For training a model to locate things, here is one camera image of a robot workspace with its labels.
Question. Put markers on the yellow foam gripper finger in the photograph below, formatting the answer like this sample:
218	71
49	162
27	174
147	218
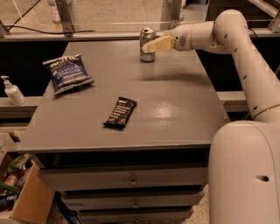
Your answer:
164	43

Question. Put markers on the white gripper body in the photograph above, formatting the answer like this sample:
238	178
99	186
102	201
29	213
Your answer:
181	38

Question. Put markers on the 7up soda can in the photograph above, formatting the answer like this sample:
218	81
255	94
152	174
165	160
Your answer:
146	35

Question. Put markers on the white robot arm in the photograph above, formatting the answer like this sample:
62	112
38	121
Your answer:
244	158

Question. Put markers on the black snack bar wrapper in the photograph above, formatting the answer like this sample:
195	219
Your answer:
121	113

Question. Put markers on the blue salt vinegar chip bag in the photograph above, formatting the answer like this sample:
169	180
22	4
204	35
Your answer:
67	72

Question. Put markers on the grey drawer cabinet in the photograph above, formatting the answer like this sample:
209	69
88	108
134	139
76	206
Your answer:
133	146

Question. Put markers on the top grey drawer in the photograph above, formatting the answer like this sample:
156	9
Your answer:
100	178

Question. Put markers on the grey drawer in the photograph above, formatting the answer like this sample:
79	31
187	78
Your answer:
134	216
100	178
133	200

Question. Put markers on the white pump lotion bottle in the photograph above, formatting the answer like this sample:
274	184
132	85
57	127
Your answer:
12	91

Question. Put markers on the middle grey drawer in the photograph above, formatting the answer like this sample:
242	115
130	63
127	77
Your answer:
133	200

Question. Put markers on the bottom grey drawer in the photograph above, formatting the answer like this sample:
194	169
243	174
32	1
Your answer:
134	216

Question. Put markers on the green snack bag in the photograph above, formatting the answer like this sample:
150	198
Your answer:
18	164

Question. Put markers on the cardboard box of snacks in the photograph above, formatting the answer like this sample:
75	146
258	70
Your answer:
33	204

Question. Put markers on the grey metal rail frame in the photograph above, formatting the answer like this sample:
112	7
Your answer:
123	19

